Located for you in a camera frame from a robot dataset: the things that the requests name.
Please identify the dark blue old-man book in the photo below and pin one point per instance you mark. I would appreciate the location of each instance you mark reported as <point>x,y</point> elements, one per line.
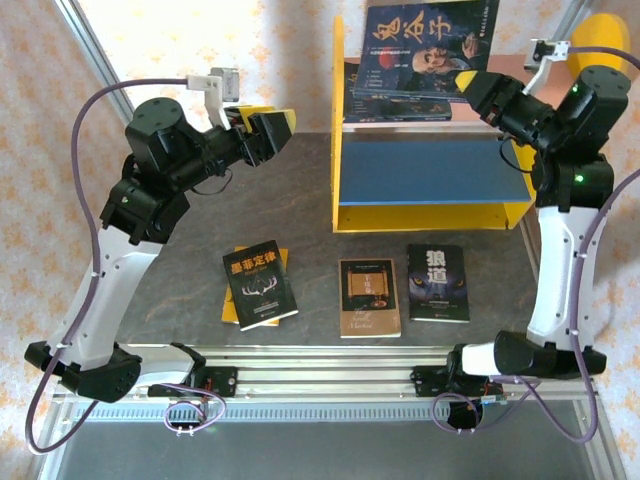
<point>400,50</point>
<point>400,109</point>

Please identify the black antler book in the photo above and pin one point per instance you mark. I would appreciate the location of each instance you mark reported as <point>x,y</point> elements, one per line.
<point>260,285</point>

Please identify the yellow book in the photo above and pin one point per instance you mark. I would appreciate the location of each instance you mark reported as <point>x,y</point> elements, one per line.
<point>229,310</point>

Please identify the brown scroll book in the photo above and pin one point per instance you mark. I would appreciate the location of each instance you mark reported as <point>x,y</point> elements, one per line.
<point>370,300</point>

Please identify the black wolf-eyes book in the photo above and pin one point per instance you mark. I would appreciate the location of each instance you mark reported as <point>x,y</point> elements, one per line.
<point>440,285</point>

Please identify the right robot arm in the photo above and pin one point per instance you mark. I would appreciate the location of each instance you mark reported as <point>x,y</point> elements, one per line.
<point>555,275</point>

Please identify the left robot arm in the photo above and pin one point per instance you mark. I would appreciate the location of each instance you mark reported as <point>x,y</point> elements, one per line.
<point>110,280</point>

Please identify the yellow pink blue bookshelf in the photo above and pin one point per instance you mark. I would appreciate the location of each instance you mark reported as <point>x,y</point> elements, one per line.
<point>425,170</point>

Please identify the small green circuit board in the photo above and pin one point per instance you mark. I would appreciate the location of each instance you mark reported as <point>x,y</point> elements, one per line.
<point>492,399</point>

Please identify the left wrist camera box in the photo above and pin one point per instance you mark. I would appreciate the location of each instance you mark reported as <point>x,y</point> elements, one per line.
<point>227,82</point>

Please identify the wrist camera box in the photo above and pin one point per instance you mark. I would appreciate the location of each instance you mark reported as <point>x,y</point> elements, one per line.
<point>227,82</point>
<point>542,50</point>

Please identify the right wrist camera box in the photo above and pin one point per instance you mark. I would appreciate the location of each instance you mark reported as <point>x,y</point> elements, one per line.
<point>542,50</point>

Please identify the aluminium frame post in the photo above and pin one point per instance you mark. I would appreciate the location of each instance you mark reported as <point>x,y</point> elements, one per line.
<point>574,10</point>
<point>91,45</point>

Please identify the aluminium rail bed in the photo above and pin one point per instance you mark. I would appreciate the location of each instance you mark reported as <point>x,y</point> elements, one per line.
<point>325,372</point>

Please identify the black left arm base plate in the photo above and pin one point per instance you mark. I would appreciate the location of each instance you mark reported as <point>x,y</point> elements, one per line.
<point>225,380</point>

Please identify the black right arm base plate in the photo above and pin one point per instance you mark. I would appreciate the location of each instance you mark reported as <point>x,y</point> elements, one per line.
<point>425,380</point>

